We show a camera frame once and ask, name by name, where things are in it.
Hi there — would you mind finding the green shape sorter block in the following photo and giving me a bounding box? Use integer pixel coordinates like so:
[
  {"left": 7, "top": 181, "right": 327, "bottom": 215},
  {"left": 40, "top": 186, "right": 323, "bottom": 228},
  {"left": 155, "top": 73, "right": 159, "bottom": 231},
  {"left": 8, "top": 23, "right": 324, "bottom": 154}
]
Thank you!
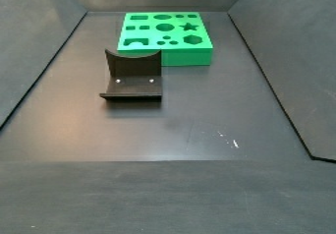
[{"left": 117, "top": 12, "right": 212, "bottom": 67}]

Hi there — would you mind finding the black curved holder bracket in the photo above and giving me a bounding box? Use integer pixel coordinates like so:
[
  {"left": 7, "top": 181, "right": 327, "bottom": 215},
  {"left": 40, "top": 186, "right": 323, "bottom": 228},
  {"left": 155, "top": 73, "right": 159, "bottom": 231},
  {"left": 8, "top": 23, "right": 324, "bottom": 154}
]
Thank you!
[{"left": 100, "top": 50, "right": 163, "bottom": 100}]

